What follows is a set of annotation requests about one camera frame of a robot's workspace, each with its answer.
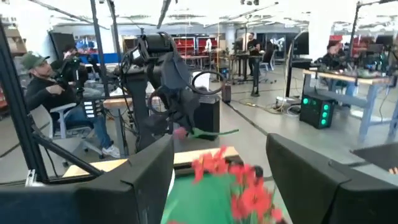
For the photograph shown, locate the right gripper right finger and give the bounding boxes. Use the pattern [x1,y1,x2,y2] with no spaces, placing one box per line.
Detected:
[266,133,398,224]

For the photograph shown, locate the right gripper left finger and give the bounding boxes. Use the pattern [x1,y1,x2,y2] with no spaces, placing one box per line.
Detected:
[0,134,175,224]

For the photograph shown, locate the red flower bunch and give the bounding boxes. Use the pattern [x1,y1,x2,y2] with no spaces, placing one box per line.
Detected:
[167,145,285,224]

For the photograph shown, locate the black floor box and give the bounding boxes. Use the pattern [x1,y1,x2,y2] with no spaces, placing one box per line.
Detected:
[193,95,221,141]

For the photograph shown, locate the small dark bin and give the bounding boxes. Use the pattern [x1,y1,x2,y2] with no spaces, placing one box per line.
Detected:
[221,83,233,104]

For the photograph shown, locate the red bin shelf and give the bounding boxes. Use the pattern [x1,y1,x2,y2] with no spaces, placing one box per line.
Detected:
[172,36,218,58]

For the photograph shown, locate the black box green lights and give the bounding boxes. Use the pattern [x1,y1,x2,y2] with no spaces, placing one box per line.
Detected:
[298,92,336,130]

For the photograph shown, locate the black standing desk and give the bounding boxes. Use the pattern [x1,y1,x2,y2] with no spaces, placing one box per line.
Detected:
[229,54,269,96]

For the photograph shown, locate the black box white labels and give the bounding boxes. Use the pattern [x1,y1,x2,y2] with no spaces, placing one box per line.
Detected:
[82,99,97,119]

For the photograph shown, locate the green table mat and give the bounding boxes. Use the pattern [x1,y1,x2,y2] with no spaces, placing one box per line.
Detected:
[160,172,280,224]

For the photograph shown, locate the white chair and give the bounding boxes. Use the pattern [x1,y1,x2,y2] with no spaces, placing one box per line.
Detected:
[48,102,105,159]

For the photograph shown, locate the wooden workbench blue legs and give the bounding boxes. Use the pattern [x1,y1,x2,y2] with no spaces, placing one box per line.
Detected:
[302,68,398,139]

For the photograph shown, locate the cardboard box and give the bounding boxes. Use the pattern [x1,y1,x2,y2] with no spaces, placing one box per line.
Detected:
[4,27,28,55]

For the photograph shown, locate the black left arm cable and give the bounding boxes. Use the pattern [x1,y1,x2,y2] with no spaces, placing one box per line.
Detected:
[190,70,227,96]

